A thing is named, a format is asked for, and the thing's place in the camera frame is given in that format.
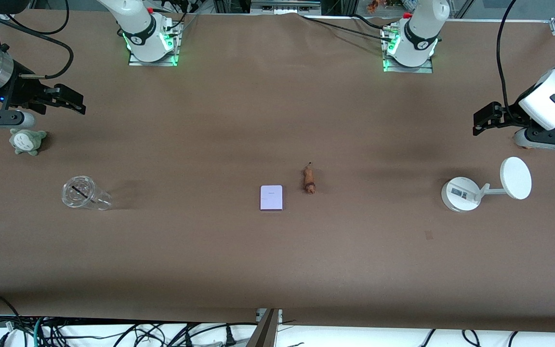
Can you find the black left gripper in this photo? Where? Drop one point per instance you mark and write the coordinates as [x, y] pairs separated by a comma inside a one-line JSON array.
[[509, 115]]

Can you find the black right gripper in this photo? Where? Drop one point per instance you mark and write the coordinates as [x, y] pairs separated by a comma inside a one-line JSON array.
[[23, 92]]

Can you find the brown lion statue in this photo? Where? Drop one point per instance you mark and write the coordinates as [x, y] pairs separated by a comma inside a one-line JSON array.
[[309, 180]]

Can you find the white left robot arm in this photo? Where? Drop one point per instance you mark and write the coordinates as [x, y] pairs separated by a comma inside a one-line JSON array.
[[422, 29]]

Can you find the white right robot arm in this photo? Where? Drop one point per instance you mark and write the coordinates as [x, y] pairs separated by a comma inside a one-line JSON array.
[[138, 29]]

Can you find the grey-green plush toy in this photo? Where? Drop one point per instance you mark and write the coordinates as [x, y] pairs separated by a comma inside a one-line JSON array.
[[27, 142]]

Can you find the clear plastic cup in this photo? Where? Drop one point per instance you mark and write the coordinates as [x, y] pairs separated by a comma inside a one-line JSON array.
[[79, 192]]

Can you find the small orange toy figure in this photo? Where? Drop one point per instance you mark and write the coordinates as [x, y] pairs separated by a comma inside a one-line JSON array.
[[373, 6]]

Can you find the grey metal box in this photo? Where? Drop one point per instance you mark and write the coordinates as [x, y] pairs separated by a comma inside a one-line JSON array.
[[284, 6]]

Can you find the black power plug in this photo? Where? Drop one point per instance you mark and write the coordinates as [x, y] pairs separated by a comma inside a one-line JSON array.
[[230, 340]]

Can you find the dark metal table leg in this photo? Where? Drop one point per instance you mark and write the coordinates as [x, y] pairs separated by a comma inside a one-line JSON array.
[[265, 332]]

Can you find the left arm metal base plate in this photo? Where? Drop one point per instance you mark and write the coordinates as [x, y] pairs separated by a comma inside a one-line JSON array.
[[424, 70]]

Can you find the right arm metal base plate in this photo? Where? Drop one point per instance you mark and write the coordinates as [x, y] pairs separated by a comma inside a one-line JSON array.
[[154, 63]]

